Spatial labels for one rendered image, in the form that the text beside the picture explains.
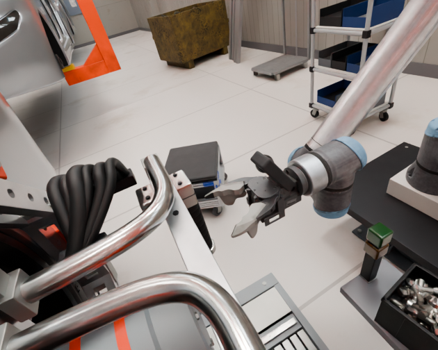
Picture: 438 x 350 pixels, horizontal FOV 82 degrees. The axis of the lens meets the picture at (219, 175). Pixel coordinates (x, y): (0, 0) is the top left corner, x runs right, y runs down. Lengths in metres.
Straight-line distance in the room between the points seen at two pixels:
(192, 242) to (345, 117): 0.57
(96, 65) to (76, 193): 3.52
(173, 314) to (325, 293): 1.07
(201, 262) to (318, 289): 1.11
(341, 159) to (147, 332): 0.49
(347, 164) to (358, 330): 0.84
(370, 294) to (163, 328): 0.64
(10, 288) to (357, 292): 0.77
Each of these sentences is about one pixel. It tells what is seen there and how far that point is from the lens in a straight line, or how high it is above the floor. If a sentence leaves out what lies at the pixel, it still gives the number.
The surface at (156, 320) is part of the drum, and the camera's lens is 0.34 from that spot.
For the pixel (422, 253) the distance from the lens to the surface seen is 1.19.
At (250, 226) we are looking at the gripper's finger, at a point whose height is 0.83.
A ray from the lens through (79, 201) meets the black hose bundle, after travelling 0.35.
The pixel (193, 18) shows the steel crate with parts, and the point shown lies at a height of 0.75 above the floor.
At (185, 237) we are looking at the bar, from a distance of 0.30.
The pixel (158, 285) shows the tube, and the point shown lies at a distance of 0.24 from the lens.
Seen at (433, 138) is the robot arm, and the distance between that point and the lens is 1.17.
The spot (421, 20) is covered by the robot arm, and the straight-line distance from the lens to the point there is 0.79.
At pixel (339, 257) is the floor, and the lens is 1.46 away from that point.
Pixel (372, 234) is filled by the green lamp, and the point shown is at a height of 0.65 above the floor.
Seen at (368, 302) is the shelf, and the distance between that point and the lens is 0.86.
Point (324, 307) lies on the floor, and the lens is 1.33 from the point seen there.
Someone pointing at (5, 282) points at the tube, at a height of 1.02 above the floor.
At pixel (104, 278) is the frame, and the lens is 0.64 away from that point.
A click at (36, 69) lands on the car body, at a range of 2.78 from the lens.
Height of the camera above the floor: 1.20
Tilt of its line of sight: 37 degrees down
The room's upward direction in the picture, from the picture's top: 15 degrees counter-clockwise
